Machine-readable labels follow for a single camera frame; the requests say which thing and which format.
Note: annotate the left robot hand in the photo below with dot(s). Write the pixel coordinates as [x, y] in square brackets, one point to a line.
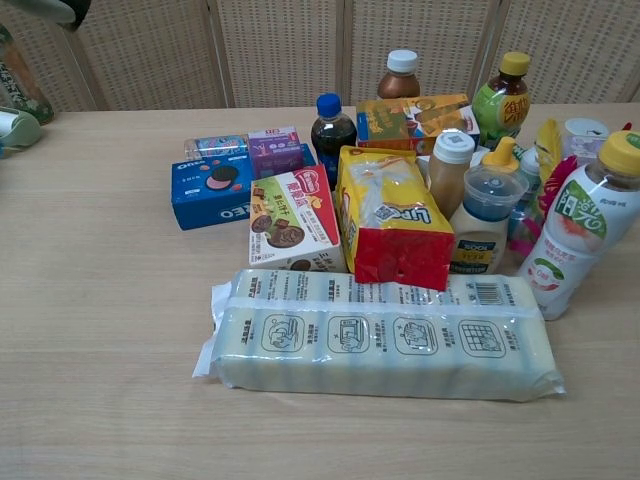
[45, 7]

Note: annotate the blue Oreo cookie box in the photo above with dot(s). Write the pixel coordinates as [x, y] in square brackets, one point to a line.
[200, 200]

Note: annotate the purple small carton box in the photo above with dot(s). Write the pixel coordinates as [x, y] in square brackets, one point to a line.
[276, 150]

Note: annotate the white red chocolate cookie box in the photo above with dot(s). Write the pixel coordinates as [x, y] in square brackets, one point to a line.
[292, 215]

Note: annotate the orange yellow snack box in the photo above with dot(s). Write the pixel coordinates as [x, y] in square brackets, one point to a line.
[400, 122]

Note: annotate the colourful bag upper left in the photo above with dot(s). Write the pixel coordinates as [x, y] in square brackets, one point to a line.
[20, 85]

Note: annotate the pale green tape dispenser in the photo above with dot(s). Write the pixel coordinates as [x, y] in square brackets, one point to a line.
[17, 132]

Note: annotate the wicker folding screen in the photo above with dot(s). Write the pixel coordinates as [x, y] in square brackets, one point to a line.
[280, 50]

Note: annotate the cola bottle blue cap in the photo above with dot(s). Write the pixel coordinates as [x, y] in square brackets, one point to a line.
[330, 135]

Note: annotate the brown tea bottle white cap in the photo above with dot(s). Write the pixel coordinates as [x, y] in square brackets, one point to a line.
[398, 80]

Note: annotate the yellow red snack bag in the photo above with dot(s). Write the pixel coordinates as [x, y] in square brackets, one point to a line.
[385, 220]

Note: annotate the tan drink bottle white cap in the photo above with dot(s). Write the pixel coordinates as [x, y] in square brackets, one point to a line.
[447, 175]

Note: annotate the green-label tea bottle yellow cap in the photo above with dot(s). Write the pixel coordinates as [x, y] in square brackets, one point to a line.
[502, 107]

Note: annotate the clear-wrapped sponge pack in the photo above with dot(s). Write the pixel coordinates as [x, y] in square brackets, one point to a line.
[380, 345]

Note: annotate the yellow nozzle squeeze bottle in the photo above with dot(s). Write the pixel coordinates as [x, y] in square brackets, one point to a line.
[501, 151]

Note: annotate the salad dressing bottle clear cap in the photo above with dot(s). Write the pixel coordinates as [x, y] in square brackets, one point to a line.
[482, 225]

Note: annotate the small clear plastic bottle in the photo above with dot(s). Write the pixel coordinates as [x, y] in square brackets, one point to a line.
[527, 192]

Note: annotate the colourful feather shuttlecock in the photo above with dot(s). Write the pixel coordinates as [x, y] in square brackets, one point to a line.
[549, 150]

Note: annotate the white plastic cup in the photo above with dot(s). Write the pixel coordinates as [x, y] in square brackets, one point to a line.
[582, 137]

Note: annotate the white peach drink bottle yellow cap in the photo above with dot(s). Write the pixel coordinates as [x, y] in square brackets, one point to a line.
[575, 235]

